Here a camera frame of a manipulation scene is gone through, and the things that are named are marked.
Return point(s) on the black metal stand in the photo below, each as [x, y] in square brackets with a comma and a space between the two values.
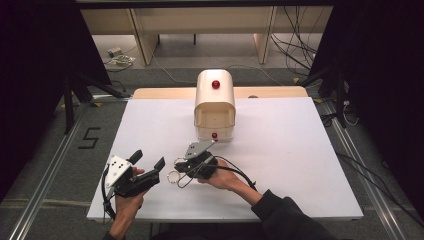
[68, 106]
[340, 100]

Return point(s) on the cream mini drawer cabinet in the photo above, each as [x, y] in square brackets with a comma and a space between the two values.
[213, 93]

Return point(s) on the person's right hand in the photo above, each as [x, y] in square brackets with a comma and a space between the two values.
[228, 180]

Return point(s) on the beige desk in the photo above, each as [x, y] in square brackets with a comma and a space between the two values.
[200, 20]
[283, 20]
[106, 21]

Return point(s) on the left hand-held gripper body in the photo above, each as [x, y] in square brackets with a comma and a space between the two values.
[118, 170]

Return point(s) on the black curtain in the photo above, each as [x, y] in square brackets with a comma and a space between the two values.
[383, 83]
[40, 66]

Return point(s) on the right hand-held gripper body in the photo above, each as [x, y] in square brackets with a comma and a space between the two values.
[200, 165]

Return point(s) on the light wooden table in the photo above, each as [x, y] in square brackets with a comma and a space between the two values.
[166, 92]

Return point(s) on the aluminium floor rail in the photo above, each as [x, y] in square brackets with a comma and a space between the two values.
[43, 186]
[366, 186]

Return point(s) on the white power strip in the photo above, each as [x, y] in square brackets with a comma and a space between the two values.
[114, 52]

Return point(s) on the cream drawer with red knob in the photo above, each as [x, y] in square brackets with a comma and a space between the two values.
[206, 132]

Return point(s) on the person's dark clothed lap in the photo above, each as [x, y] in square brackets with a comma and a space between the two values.
[206, 231]

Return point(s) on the person's left hand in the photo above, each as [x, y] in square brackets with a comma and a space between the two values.
[126, 205]

